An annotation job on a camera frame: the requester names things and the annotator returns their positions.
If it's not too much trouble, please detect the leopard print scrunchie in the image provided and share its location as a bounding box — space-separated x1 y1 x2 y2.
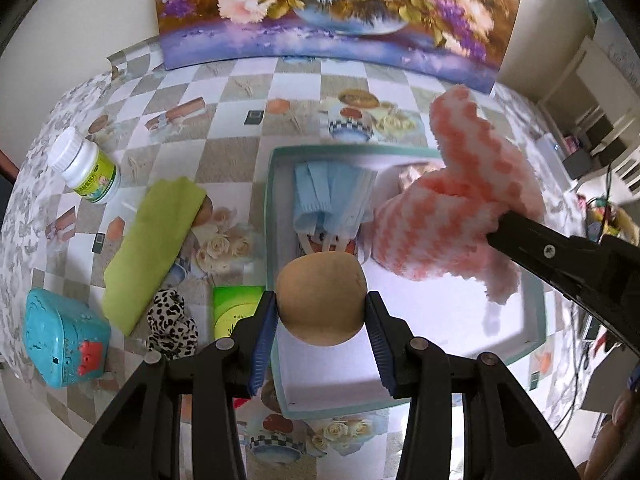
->
146 287 200 359

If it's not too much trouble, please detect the yellow-green cloth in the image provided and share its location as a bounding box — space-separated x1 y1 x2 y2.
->
101 177 208 337

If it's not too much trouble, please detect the white and orange fabric item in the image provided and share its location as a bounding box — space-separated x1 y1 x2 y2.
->
297 227 373 266

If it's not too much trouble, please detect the green tissue pack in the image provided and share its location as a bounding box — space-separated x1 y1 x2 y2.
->
212 285 266 342

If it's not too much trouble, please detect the person's right hand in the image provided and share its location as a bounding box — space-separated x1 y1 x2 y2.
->
575 360 640 480

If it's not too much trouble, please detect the pink and white fluffy cloth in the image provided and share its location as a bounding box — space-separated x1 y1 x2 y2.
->
372 85 546 306

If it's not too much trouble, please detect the pile of small colourful items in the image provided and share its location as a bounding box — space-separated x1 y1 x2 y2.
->
577 195 636 246

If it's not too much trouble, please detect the teal-edged white tray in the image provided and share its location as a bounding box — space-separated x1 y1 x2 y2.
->
264 146 548 418

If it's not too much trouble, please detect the floral painting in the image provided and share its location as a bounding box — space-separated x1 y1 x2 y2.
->
152 0 528 95

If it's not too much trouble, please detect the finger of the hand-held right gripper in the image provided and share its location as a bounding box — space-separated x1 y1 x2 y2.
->
486 211 608 306

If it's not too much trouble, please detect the black cable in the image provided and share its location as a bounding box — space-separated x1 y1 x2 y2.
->
602 157 618 201

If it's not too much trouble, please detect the white wooden chair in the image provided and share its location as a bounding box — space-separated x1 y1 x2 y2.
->
537 35 640 181

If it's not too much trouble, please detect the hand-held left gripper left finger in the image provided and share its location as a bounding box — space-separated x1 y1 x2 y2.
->
62 290 278 480

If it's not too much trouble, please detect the white pill bottle green label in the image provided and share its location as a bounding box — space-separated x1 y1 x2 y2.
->
47 126 122 205

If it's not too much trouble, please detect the blue face mask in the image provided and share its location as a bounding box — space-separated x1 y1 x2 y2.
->
292 161 377 241

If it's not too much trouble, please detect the brown potato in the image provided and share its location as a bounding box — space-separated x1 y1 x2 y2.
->
276 252 367 347

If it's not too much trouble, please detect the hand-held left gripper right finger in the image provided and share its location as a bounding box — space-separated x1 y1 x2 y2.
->
365 290 576 480

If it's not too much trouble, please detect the teal plastic toy box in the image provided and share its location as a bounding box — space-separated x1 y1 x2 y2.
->
22 287 112 389

